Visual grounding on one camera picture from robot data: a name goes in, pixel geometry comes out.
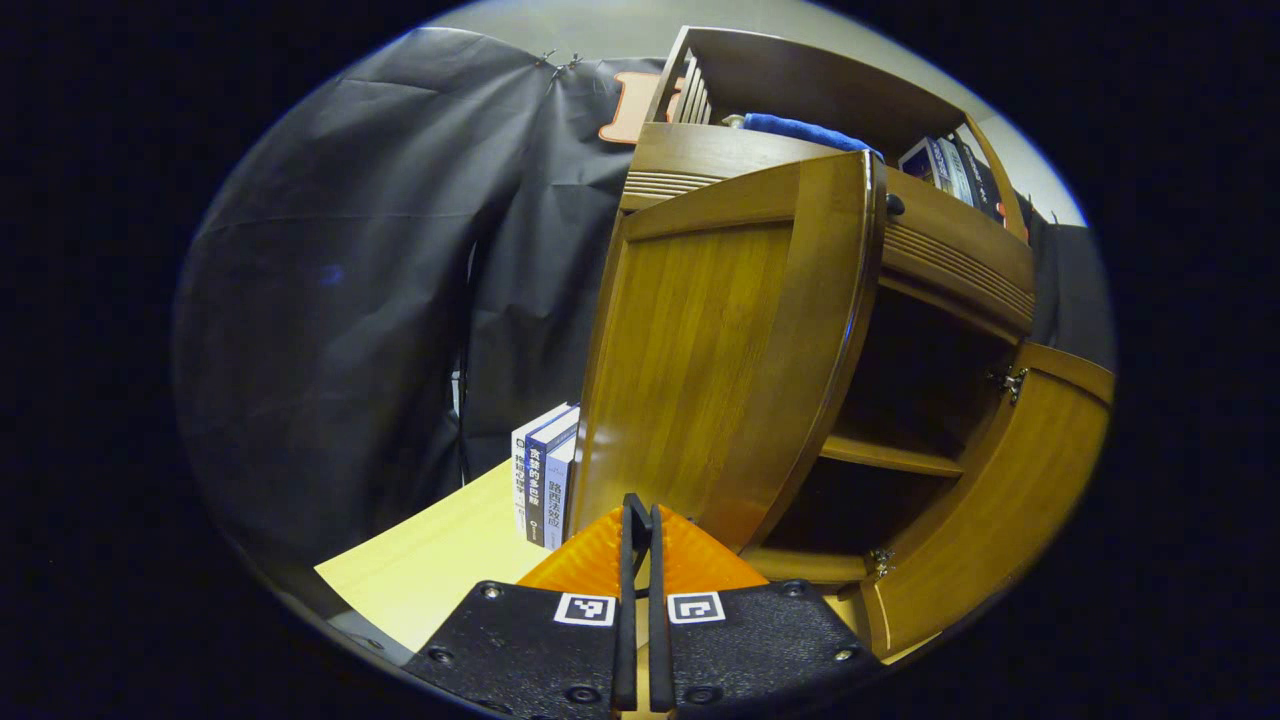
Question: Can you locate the dark blue spine book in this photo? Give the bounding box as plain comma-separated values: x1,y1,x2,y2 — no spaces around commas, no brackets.
524,408,581,547

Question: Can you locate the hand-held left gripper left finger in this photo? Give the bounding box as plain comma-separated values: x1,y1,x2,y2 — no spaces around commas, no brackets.
405,492,642,720

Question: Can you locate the black backdrop cloth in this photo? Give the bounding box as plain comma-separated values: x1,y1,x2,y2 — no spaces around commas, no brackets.
1015,190,1117,372
172,28,691,577

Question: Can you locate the blue folded towel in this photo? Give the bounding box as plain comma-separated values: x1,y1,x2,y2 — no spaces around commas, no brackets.
742,112,884,160

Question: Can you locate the wooden cabinet drawer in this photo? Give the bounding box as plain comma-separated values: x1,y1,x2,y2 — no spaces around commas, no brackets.
620,122,1037,337

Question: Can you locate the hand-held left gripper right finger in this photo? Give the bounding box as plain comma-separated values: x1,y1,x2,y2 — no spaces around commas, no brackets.
648,503,886,720

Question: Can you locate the pale blue spine book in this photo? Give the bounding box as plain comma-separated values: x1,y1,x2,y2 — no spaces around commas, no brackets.
930,135,977,207

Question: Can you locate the light blue spine book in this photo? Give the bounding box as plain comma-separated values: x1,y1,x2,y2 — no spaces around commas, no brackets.
544,435,580,552

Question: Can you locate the wooden double-door shoe cabinet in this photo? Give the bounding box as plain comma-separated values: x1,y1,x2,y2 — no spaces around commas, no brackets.
575,25,1116,661

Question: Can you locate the wooden cabinet door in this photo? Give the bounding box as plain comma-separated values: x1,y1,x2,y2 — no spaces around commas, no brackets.
858,342,1116,661
570,150,889,557

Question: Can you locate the wooden inner shelf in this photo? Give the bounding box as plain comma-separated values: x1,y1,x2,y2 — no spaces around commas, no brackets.
820,435,967,480

